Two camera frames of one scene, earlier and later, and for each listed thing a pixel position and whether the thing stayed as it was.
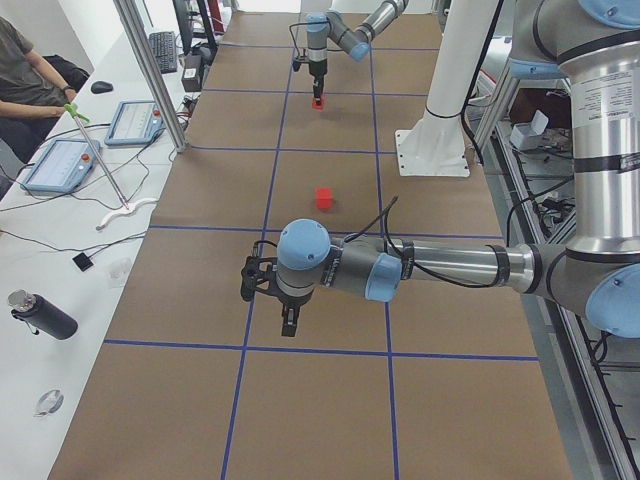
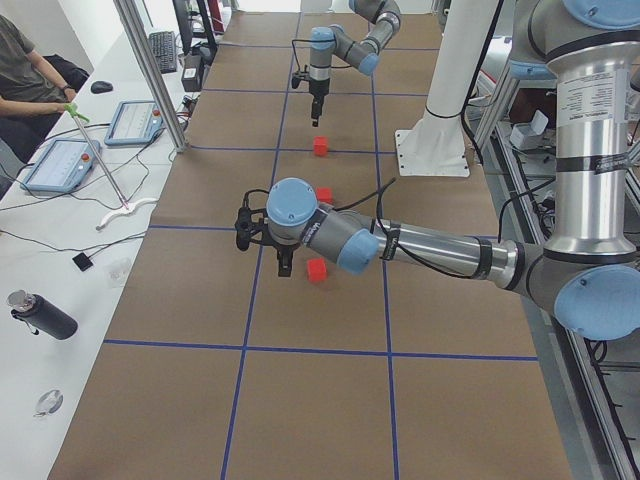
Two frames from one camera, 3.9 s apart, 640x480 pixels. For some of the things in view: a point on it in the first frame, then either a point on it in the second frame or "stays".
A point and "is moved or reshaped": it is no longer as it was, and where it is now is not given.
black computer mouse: (101, 87) stays
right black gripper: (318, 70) -> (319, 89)
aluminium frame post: (155, 74) stays
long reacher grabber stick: (127, 209) stays
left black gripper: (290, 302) -> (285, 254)
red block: (322, 104) is moved or reshaped
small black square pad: (82, 261) stays
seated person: (31, 91) stays
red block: (324, 198) stays
